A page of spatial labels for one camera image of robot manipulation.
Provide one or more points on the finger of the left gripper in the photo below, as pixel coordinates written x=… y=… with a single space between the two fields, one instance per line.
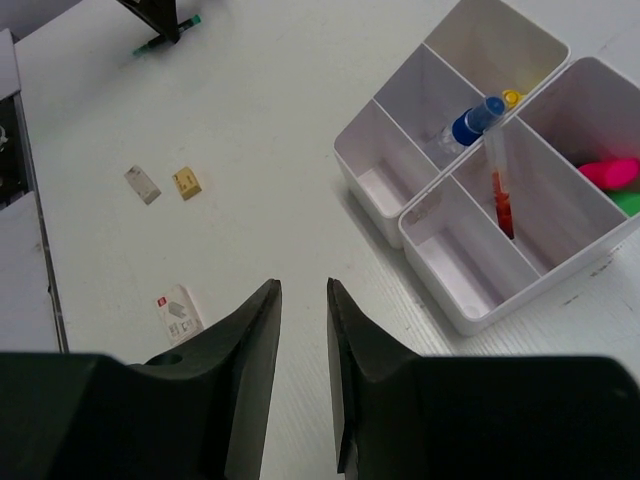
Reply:
x=160 y=15

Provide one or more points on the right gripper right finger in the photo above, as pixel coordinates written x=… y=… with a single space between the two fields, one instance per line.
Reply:
x=400 y=415

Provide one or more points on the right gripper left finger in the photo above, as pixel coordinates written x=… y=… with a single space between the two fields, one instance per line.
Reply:
x=196 y=411

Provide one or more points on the blue capped spray bottle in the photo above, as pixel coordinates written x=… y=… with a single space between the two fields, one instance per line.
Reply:
x=454 y=139

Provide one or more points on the red clear pen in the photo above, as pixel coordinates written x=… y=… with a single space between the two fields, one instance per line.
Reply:
x=498 y=160

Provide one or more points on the green capped black highlighter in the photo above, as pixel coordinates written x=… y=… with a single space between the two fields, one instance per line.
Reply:
x=628 y=202

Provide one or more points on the pink capped black highlighter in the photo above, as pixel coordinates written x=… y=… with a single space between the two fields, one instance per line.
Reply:
x=621 y=174

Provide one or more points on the yellow capped white marker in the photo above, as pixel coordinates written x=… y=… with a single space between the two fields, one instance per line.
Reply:
x=512 y=98

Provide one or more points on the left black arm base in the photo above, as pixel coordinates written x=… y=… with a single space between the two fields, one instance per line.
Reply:
x=17 y=168

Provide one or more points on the white boxed eraser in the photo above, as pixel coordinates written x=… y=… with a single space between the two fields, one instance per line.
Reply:
x=178 y=315

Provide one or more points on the small yellow eraser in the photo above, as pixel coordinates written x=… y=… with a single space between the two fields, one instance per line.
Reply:
x=186 y=183

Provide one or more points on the grey white eraser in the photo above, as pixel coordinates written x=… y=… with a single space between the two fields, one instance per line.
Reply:
x=142 y=185

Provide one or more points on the right white divided container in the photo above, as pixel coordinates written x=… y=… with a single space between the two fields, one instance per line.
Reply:
x=562 y=221

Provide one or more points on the white divided container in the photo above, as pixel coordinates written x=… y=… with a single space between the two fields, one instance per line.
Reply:
x=479 y=48
x=562 y=221

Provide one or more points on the left white divided container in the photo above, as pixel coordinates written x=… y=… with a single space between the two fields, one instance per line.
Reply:
x=479 y=48

